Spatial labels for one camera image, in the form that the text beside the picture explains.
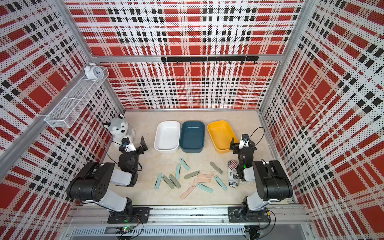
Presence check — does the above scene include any yellow storage box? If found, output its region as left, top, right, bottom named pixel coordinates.
left=207, top=120, right=239, bottom=154

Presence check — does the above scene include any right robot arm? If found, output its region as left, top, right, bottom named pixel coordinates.
left=228, top=134, right=293, bottom=222

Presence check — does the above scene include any pink knife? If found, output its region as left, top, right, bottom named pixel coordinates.
left=197, top=174, right=215, bottom=179
left=193, top=179, right=211, bottom=184
left=180, top=185, right=196, bottom=200

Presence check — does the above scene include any olive knife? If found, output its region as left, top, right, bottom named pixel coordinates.
left=184, top=171, right=201, bottom=180
left=210, top=162, right=224, bottom=175

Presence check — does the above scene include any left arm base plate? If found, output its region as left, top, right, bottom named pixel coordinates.
left=107, top=207, right=151, bottom=224

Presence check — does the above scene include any olive knife left two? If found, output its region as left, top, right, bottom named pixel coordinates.
left=169, top=174, right=181, bottom=189

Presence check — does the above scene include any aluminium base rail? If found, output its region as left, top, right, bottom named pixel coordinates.
left=64, top=205, right=312, bottom=227

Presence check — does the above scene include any mint knife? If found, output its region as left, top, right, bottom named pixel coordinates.
left=155, top=173, right=163, bottom=191
left=197, top=183, right=214, bottom=193
left=180, top=158, right=191, bottom=171
left=214, top=176, right=228, bottom=191
left=175, top=164, right=181, bottom=180

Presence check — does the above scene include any white storage box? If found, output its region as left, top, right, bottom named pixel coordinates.
left=154, top=121, right=181, bottom=154

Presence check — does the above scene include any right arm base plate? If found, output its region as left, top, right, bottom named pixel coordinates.
left=228, top=207, right=270, bottom=224

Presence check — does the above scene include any dark teal storage box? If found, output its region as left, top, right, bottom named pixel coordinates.
left=180, top=121, right=205, bottom=154

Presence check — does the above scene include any white wire mesh shelf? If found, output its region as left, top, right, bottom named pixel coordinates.
left=45, top=66, right=109, bottom=128

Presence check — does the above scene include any white alarm clock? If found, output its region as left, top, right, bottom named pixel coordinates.
left=84, top=63, right=104, bottom=80

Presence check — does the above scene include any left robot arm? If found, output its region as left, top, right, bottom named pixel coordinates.
left=66, top=137, right=148, bottom=219

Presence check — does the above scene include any black wall hook rail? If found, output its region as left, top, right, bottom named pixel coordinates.
left=161, top=56, right=259, bottom=63

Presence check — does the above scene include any olive knife left one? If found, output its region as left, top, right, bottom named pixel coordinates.
left=162, top=175, right=175, bottom=189

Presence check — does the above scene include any husky plush toy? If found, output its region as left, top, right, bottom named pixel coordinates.
left=103, top=114, right=136, bottom=148

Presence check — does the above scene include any green circuit board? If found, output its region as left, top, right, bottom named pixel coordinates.
left=116, top=226, right=133, bottom=235

